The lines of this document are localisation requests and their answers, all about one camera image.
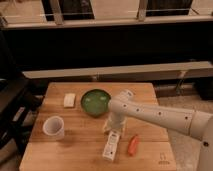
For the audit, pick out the green ceramic bowl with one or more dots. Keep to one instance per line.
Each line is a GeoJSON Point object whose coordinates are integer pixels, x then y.
{"type": "Point", "coordinates": [95, 102]}

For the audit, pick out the orange carrot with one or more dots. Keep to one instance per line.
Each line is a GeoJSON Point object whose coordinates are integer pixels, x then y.
{"type": "Point", "coordinates": [133, 145]}

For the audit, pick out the beige sponge block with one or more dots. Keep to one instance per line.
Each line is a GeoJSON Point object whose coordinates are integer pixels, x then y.
{"type": "Point", "coordinates": [69, 100]}

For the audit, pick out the white bottle with label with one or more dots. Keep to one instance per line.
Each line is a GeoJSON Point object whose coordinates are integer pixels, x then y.
{"type": "Point", "coordinates": [110, 148]}

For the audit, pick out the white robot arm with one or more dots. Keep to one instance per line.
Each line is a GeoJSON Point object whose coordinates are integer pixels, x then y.
{"type": "Point", "coordinates": [196, 124]}

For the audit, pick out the white plastic cup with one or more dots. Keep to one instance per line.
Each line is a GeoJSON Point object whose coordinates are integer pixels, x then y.
{"type": "Point", "coordinates": [54, 127]}

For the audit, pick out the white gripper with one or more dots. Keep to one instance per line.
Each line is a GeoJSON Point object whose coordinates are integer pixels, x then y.
{"type": "Point", "coordinates": [116, 123]}

